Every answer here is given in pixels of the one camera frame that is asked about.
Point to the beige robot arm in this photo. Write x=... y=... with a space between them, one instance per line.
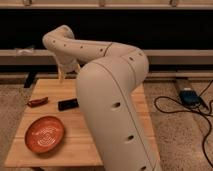
x=107 y=73

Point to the wooden table board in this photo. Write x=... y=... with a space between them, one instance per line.
x=75 y=151

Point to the blue power box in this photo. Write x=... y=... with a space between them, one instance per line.
x=189 y=97

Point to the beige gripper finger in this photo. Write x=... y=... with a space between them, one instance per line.
x=61 y=74

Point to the black eraser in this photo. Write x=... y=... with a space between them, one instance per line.
x=67 y=104

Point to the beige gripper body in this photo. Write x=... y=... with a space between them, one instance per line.
x=66 y=63

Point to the orange patterned bowl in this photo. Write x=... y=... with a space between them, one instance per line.
x=44 y=134

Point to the clear plastic wrap piece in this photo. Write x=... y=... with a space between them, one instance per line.
x=24 y=51

